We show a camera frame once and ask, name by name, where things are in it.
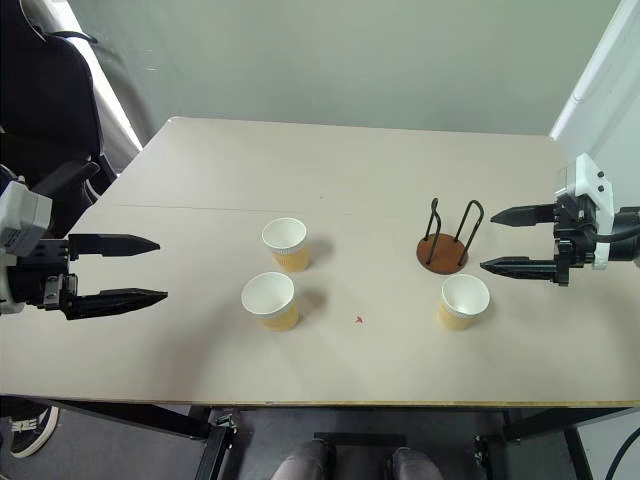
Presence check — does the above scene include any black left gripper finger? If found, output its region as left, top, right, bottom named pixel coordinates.
left=63, top=287, right=169, bottom=322
left=68, top=232, right=162, bottom=262

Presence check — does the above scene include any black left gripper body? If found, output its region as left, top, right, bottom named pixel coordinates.
left=6, top=237, right=80, bottom=315

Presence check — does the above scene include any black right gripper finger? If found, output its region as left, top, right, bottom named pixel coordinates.
left=490, top=202, right=558, bottom=227
left=479, top=255, right=557, bottom=282

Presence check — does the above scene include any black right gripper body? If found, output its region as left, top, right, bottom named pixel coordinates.
left=550, top=193, right=600, bottom=287

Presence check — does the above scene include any yellow paper cup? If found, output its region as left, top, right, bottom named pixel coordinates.
left=438, top=273, right=492, bottom=333
left=240, top=271, right=301, bottom=333
left=261, top=217, right=311, bottom=274

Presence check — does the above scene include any black white sneaker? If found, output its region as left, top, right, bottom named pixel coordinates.
left=8, top=404, right=62, bottom=460

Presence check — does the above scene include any black office chair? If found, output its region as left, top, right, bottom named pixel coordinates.
left=0, top=0, right=120, bottom=237

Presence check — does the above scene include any dark grey rounded shape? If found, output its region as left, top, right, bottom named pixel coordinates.
left=388, top=446, right=445, bottom=480
left=272, top=441, right=332, bottom=480

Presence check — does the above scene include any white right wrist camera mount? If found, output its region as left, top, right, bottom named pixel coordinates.
left=556, top=153, right=616, bottom=272

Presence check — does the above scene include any wooden base wire cup holder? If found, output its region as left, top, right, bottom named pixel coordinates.
left=416, top=197, right=486, bottom=277

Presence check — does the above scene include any black metal table frame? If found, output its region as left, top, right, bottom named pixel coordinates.
left=29, top=398, right=640, bottom=480

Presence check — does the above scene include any black cable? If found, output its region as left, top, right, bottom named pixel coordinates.
left=610, top=424, right=640, bottom=480

